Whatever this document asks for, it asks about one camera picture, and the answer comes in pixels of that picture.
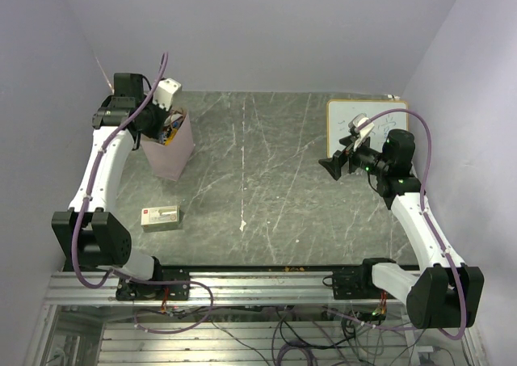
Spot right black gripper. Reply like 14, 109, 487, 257
318, 133, 389, 180

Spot yellow M&Ms packet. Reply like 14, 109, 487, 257
159, 122, 182, 145

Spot pink paper bag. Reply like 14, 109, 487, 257
141, 111, 195, 181

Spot small whiteboard with stand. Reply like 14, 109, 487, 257
326, 99, 409, 157

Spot blue M&Ms packet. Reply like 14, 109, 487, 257
170, 114, 186, 128

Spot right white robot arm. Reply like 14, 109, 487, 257
319, 128, 484, 330

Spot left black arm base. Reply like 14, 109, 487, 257
116, 268, 190, 301

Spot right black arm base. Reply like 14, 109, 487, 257
322, 265, 383, 301

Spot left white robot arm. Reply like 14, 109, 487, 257
51, 73, 182, 299

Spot white cardboard box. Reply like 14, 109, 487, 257
141, 205, 181, 233

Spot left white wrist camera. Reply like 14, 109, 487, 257
153, 78, 183, 111

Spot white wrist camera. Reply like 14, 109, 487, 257
153, 78, 183, 111
348, 113, 374, 150

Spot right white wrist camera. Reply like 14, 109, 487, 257
348, 113, 374, 150

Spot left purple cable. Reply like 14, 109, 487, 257
71, 52, 216, 335

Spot purple cable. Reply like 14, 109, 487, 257
322, 107, 469, 341
71, 52, 216, 335

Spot aluminium frame rail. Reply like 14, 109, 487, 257
43, 269, 472, 307

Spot loose floor cables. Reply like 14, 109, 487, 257
132, 301, 405, 366

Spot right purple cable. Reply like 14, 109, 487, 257
322, 107, 469, 341

